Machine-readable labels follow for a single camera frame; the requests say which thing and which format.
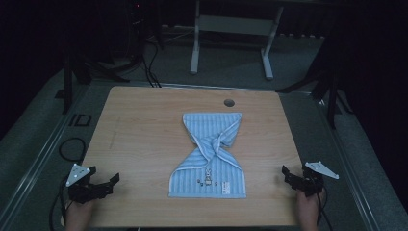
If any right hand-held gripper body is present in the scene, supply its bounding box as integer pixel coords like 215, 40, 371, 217
296, 161, 340, 197

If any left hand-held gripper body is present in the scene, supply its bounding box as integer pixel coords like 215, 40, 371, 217
65, 163, 114, 205

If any blue striped towel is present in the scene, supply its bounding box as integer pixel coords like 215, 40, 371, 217
167, 112, 247, 199

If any person's right hand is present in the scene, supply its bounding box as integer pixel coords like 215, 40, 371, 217
295, 188, 327, 231

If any person's left hand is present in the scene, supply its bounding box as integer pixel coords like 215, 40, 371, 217
64, 199, 96, 231

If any black metal stand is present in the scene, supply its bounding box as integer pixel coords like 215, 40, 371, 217
275, 64, 354, 130
62, 47, 129, 115

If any dark equipment rack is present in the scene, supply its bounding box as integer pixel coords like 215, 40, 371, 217
126, 0, 147, 65

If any left hand-held gripper cable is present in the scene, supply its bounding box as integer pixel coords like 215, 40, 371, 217
49, 176, 70, 231

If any hand-held gripper cable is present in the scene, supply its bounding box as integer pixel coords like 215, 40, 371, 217
316, 184, 335, 231
49, 176, 70, 231

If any black looped floor cable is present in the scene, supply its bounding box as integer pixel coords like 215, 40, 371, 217
58, 137, 87, 163

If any metal floor rail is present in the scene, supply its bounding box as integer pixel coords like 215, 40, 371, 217
0, 86, 88, 231
316, 95, 383, 231

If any right hand-held gripper cable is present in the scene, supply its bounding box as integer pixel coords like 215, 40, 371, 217
316, 184, 335, 231

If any black cables bundle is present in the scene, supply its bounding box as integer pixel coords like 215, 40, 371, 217
140, 41, 163, 89

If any white desk frame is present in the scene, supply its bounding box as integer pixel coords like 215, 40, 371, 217
190, 0, 285, 81

